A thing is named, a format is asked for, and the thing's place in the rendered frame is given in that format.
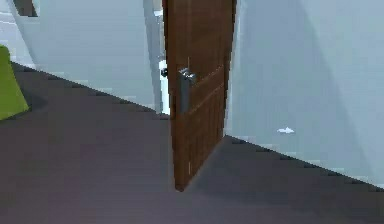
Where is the brown wooden room door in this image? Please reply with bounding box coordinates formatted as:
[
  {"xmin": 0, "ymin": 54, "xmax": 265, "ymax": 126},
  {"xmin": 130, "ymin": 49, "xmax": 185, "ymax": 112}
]
[{"xmin": 162, "ymin": 0, "xmax": 238, "ymax": 193}]

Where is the green upholstered furniture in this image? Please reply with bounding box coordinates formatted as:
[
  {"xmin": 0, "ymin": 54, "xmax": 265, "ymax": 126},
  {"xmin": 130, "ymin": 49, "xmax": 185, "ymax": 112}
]
[{"xmin": 0, "ymin": 44, "xmax": 30, "ymax": 121}]

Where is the grey metal door handle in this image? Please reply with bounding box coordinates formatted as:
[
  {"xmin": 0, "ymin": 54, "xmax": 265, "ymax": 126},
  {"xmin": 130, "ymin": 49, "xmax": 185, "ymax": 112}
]
[{"xmin": 177, "ymin": 67, "xmax": 197, "ymax": 115}]

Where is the dark framed wall picture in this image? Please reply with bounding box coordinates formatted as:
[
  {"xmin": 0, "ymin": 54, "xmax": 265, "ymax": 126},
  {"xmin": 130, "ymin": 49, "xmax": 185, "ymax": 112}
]
[{"xmin": 12, "ymin": 0, "xmax": 39, "ymax": 18}]

